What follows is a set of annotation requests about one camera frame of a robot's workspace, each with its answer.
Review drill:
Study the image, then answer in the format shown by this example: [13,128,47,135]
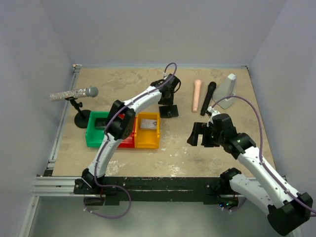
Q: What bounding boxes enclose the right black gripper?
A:
[187,121,225,147]

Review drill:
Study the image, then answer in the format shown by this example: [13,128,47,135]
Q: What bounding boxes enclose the black leather card holder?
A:
[159,105,179,118]

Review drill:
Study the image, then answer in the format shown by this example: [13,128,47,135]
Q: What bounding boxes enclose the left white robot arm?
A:
[74,74,181,195]

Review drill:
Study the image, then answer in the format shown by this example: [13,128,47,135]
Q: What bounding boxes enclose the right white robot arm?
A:
[187,111,313,236]

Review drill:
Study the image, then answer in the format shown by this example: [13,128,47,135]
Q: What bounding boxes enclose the silver card in yellow bin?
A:
[140,118,157,130]

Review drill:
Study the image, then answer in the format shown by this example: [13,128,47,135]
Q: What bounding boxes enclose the pink microphone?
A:
[192,79,202,113]

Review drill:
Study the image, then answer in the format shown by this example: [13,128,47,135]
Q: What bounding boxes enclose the black microphone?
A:
[200,81,217,116]

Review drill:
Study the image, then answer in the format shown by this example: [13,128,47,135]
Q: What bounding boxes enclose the yellow plastic bin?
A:
[134,112,160,149]

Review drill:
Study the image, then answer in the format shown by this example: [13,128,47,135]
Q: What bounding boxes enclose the grey wedge stand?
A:
[213,74,237,110]

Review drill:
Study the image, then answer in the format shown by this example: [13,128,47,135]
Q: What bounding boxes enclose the red plastic bin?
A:
[118,119,136,149]

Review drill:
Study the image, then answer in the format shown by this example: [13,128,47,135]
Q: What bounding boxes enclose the black item in green bin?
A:
[94,118,108,130]

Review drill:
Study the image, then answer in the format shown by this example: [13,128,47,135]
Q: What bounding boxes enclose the glitter silver microphone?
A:
[50,86,99,102]

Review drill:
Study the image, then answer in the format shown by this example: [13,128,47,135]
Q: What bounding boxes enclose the green plastic bin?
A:
[85,111,109,148]

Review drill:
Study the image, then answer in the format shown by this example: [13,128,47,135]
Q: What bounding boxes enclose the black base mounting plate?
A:
[74,177,244,209]

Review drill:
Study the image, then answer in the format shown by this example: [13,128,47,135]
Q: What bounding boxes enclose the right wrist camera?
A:
[206,106,220,123]

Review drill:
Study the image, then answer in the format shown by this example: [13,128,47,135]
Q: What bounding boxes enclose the aluminium frame rail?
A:
[32,64,81,197]

